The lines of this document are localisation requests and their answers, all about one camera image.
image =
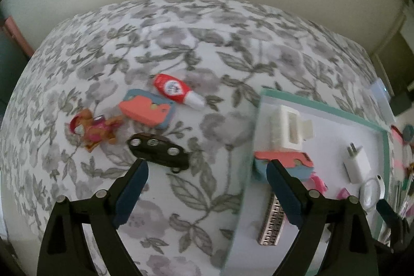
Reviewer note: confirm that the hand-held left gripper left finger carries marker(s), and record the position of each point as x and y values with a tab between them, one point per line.
131	195

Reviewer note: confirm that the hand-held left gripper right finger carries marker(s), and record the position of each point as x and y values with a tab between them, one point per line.
286	195

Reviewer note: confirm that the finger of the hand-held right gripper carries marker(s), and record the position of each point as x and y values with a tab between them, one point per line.
389	216

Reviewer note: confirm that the white watch band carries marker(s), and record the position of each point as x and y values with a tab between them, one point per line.
372	195

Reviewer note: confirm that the pink smart watch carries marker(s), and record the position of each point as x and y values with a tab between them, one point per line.
318	182

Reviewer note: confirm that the coral and blue puzzle piece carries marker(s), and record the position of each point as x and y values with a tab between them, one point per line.
292	159

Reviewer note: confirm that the black toy car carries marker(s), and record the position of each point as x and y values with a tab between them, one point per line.
158	151

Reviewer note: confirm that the magenta lighter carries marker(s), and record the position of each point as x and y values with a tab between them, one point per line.
342	194

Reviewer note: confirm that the white tray with teal rim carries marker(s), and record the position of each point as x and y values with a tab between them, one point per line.
330	230

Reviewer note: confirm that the colourful clutter pile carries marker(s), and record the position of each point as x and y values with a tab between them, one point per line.
406	172

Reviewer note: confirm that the white plug adapter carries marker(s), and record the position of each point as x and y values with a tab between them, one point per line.
355	166

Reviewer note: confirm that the white hair clip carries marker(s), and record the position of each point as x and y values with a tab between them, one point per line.
288	127

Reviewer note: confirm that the small toy doll figure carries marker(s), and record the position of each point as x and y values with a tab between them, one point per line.
97	130

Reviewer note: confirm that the coral and blue toy case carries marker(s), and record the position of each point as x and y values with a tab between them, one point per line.
145	108

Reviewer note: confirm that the red glue tube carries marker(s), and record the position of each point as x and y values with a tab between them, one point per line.
173	88

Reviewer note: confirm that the white box device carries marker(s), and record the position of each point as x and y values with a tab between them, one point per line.
381	95

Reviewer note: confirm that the floral blanket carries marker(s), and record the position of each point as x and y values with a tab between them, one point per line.
194	53

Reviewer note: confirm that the dark cabinet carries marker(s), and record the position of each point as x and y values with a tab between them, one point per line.
11	78

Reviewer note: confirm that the pink furniture frame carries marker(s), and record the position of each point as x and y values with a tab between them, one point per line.
17	33

